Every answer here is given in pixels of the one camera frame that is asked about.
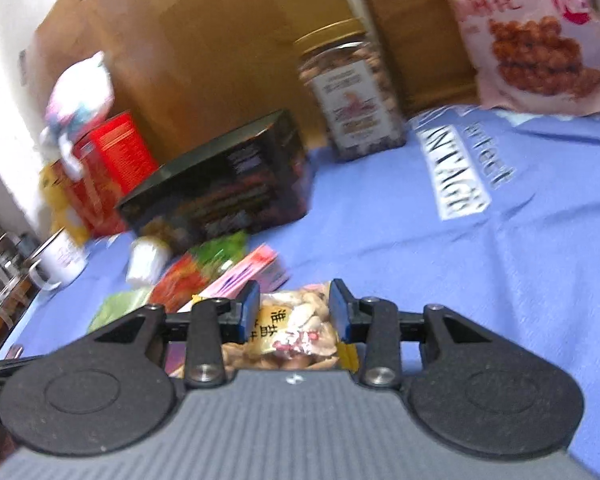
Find black cardboard box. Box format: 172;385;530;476
116;109;314;256

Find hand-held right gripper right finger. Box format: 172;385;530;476
329;279;519;390

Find white mug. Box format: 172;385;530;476
29;229;90;291

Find pink flat box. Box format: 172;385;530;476
177;243;291;313

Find glass cups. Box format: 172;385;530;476
0;227;32;313

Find yellow packet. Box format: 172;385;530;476
38;160;92;247

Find clear nut jar gold lid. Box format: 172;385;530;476
294;17;409;163

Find red snack packet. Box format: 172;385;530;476
151;254;218;311

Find pale green packet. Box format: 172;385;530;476
87;289;154;334

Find white pink plush toy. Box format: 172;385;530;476
39;51;116;182

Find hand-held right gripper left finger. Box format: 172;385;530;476
87;280;262;389

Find pink snack bag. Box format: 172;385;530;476
414;0;600;117

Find wooden board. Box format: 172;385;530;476
21;0;367;161

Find red cardboard box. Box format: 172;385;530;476
55;112;160;239

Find dark wooden side table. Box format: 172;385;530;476
0;275;37;362

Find blue printed cloth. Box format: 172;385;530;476
0;104;600;480

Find small white bottle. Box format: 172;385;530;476
125;236;172;287

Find peanut snack packet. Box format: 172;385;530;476
172;282;359;378

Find bright green snack packet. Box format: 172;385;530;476
189;231;251;275

